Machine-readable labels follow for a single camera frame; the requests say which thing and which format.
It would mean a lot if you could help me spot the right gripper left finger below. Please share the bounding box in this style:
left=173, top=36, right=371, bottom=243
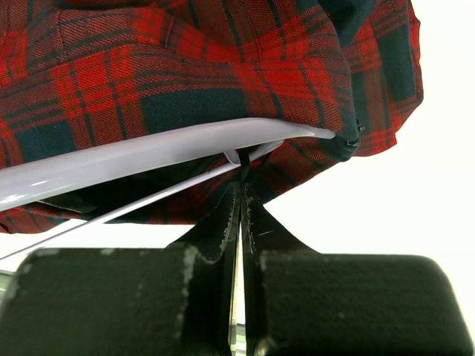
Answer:
left=1, top=183, right=241, bottom=355

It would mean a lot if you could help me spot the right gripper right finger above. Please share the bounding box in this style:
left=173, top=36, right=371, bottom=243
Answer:
left=241, top=185, right=474, bottom=355

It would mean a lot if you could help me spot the lilac plastic hanger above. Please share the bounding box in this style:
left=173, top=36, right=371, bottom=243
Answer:
left=0, top=116, right=335, bottom=260

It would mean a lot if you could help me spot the red plaid skirt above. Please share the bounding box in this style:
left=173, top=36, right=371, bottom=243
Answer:
left=0, top=0, right=425, bottom=235

